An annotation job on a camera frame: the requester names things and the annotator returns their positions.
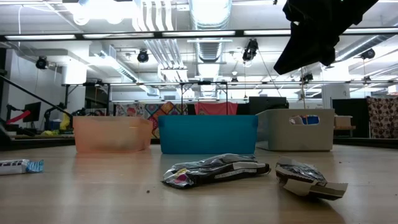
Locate red strap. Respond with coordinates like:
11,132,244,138
5,110,32,125

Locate orange plastic bin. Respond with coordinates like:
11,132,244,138
72,115,154,154

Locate black panel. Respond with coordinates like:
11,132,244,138
331,98,371,139

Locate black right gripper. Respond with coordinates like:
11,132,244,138
273,0,379,75

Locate silver ventilation duct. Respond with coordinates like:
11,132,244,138
188,0,233,63

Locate black monitor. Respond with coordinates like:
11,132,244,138
23,101,42,123

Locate black slanted bar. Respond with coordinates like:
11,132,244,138
0,74,74,119

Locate blue plastic bin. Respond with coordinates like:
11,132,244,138
157,114,259,155

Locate black beam with light strips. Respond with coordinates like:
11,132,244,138
0,28,398,42

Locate brown Hershey's candy bar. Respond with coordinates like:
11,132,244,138
275,156,349,201
161,153,272,190

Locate white column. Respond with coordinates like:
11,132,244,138
321,83,351,110

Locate colourful patchwork quilt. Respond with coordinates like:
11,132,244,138
113,101,189,139

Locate red cloth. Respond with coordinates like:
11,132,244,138
194,101,239,116

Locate floral patterned cloth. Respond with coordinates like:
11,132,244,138
366,96,398,139

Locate thin hanging cable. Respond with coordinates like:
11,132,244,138
298,67,305,101

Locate white blue Hershey's bar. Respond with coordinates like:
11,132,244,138
0,159,45,176

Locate black aluminium table frame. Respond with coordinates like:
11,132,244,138
0,136,398,152

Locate grey plastic bin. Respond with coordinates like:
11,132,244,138
255,108,336,152

